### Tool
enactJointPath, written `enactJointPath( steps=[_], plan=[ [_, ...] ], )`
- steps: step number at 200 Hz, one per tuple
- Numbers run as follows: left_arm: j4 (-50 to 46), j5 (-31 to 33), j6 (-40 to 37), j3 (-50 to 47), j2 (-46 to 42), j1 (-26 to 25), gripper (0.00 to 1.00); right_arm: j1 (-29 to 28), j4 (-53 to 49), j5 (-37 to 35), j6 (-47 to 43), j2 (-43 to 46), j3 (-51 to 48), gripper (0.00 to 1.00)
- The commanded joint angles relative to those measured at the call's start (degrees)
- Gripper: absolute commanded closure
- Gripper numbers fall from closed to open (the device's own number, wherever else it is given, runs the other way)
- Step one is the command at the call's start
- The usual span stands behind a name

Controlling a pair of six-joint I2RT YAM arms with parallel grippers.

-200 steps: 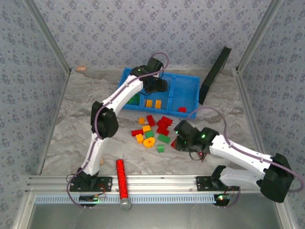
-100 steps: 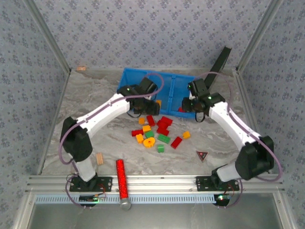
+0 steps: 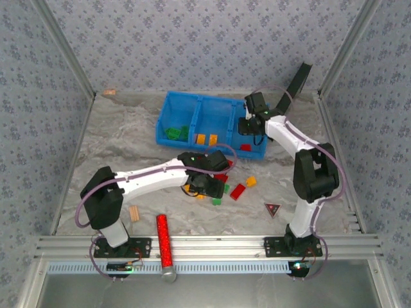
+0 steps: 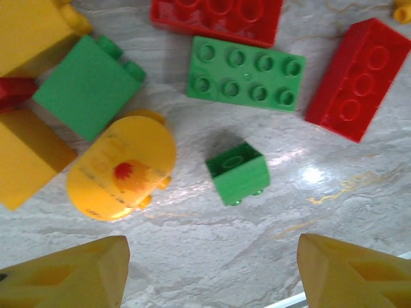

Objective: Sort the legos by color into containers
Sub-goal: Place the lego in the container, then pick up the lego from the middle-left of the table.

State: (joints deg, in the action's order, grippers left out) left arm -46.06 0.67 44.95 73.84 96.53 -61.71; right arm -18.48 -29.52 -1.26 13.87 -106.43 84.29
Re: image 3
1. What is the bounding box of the long red lego brick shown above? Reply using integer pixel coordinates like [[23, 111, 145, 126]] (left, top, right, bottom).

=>
[[230, 183, 247, 201]]

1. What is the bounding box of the blue three-compartment plastic bin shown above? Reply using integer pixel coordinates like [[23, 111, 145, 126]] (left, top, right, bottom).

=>
[[154, 90, 269, 160]]

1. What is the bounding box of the red glitter tube silver cap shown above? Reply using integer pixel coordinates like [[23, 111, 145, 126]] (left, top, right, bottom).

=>
[[155, 214, 178, 283]]

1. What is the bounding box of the black folded chessboard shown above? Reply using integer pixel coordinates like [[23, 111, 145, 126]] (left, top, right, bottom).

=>
[[268, 61, 314, 120]]

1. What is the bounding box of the red triangular toy sign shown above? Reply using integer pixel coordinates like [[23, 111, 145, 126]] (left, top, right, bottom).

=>
[[264, 201, 282, 219]]

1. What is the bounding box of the grey metal shelf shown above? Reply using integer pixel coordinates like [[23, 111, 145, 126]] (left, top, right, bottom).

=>
[[15, 259, 402, 308]]

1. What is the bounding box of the small circuit board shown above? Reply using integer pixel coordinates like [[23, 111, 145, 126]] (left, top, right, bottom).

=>
[[288, 260, 311, 277], [107, 261, 144, 273]]

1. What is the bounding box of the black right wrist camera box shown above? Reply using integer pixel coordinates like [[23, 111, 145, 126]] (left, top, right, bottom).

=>
[[244, 92, 269, 112]]

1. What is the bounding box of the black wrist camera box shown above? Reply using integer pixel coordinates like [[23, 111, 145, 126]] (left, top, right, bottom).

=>
[[244, 92, 269, 112], [205, 150, 231, 173]]

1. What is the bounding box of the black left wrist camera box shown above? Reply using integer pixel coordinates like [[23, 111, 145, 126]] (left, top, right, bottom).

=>
[[205, 150, 231, 173]]

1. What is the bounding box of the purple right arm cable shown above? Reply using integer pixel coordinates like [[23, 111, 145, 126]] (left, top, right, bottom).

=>
[[253, 85, 347, 283]]

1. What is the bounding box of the aluminium cross rail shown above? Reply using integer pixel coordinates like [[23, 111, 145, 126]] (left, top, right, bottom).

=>
[[33, 234, 385, 260]]

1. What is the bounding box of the aluminium side rail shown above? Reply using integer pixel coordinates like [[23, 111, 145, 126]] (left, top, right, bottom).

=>
[[313, 92, 367, 234], [49, 91, 97, 237]]

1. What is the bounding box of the light blue slotted cable duct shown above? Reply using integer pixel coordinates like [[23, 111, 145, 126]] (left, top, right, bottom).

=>
[[48, 260, 309, 275]]

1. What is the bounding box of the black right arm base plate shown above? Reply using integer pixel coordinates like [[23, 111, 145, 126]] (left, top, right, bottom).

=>
[[263, 235, 324, 258]]

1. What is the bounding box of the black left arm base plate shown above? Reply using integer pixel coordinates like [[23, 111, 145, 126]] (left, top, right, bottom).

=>
[[92, 236, 152, 259]]

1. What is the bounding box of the aluminium corner post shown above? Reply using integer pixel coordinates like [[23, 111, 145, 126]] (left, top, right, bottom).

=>
[[31, 0, 98, 98], [317, 0, 385, 98]]

